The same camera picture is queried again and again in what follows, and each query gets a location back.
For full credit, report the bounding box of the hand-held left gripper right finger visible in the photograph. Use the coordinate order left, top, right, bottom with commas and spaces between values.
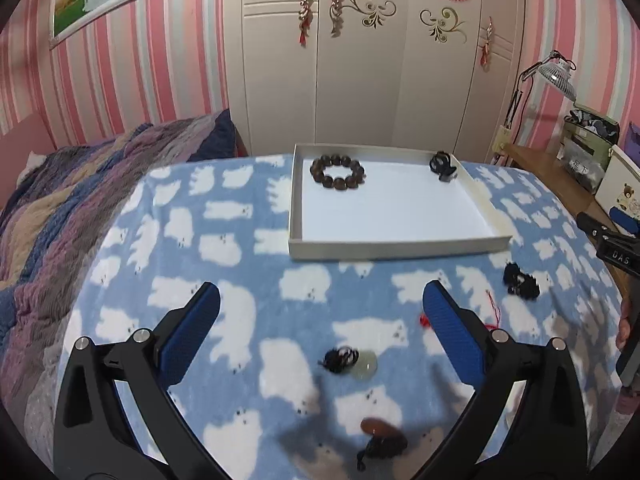
415, 280, 590, 480

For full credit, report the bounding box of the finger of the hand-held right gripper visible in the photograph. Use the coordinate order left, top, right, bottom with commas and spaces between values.
611, 207, 640, 235
576, 211, 621, 251

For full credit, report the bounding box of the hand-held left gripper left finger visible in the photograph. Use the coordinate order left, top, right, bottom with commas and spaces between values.
52, 281, 231, 480

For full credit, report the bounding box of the red cord pendant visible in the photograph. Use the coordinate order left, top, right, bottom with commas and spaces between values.
419, 290, 503, 333

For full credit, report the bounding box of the pale jade pendant black cord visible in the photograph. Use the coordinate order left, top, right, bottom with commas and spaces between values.
320, 346, 379, 380

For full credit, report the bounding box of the amber pendant black cord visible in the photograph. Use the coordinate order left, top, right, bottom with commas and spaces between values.
356, 416, 408, 471

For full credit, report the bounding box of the white shallow tray box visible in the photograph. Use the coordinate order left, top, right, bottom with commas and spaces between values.
287, 143, 513, 261

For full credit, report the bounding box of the person's right hand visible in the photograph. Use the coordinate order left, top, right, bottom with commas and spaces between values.
617, 300, 638, 352

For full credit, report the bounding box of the white cartoon box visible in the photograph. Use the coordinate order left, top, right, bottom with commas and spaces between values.
595, 145, 640, 221

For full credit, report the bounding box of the wooden side desk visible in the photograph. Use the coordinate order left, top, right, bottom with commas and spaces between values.
500, 142, 640, 241

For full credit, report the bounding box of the green storage bag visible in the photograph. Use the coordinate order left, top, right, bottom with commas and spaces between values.
560, 107, 621, 196

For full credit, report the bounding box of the blue bear print blanket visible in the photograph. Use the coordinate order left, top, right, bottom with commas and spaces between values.
20, 155, 626, 480

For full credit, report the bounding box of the clamp desk lamp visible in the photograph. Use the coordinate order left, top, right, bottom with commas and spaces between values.
505, 50, 581, 126

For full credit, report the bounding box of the black hair ornament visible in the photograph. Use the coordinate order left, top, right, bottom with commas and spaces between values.
429, 150, 458, 182

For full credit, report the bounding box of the striped purple blue quilt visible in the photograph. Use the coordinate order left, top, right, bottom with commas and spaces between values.
0, 109, 248, 461

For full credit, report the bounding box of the pink headboard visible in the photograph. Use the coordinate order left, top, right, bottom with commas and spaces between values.
0, 112, 61, 211

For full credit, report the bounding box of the white wardrobe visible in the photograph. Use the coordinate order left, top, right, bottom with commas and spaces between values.
220, 0, 526, 166

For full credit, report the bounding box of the brown wooden bead bracelet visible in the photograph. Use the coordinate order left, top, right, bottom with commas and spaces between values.
310, 154, 366, 192

